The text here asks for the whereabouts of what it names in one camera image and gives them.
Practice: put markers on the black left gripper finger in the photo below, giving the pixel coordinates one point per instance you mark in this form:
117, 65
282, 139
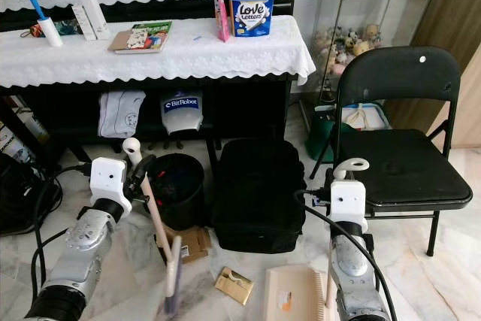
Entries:
149, 167

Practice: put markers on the beige broom with purple bristles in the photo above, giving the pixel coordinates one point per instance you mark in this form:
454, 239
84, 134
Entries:
154, 212

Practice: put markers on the gold foil packet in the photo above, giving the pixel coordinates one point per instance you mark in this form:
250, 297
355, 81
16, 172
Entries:
233, 285

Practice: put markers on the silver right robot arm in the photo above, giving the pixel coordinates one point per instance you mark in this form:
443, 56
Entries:
349, 268

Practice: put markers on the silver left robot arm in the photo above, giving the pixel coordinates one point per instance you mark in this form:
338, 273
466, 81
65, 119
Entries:
79, 253

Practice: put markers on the black waste bin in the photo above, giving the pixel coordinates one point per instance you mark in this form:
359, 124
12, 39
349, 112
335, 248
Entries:
188, 201

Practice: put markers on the plain white cloth bag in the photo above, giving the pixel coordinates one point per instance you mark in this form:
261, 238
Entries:
120, 114

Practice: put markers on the white BitRobot bag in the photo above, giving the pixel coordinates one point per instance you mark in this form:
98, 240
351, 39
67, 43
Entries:
182, 114

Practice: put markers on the brown cardboard piece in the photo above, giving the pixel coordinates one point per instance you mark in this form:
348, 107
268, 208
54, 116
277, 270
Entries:
195, 242

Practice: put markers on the black fabric bag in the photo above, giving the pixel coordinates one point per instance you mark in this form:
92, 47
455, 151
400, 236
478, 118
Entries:
259, 197

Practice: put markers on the white lace tablecloth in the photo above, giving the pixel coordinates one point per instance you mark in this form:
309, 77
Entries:
195, 54

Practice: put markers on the green covered book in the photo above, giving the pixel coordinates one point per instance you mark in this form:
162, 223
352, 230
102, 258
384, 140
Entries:
143, 37

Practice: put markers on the tall white box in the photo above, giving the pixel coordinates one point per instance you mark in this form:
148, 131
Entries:
98, 19

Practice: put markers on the small white box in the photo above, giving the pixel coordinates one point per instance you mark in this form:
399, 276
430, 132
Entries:
81, 24

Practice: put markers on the pink snack packet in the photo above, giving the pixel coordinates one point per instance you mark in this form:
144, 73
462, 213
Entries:
222, 16

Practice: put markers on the green bucket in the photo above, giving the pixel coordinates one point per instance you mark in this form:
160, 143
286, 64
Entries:
319, 137

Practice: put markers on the red key bunch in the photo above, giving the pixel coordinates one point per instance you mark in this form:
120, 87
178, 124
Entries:
37, 30

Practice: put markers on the blue Love Letters tin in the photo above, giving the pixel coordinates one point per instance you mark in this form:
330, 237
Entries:
252, 9

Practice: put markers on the white basin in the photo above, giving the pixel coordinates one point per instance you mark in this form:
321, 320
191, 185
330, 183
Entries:
368, 116

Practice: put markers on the glass display cabinet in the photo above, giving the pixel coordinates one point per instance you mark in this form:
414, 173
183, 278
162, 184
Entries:
346, 5

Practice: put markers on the black folding chair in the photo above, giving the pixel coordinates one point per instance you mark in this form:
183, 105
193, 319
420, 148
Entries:
398, 77

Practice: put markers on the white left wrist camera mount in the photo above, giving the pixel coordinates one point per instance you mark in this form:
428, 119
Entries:
109, 180

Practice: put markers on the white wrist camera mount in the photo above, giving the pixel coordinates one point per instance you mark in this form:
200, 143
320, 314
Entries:
348, 204
109, 180

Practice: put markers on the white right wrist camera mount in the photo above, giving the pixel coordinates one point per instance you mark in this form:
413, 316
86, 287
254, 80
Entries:
348, 204

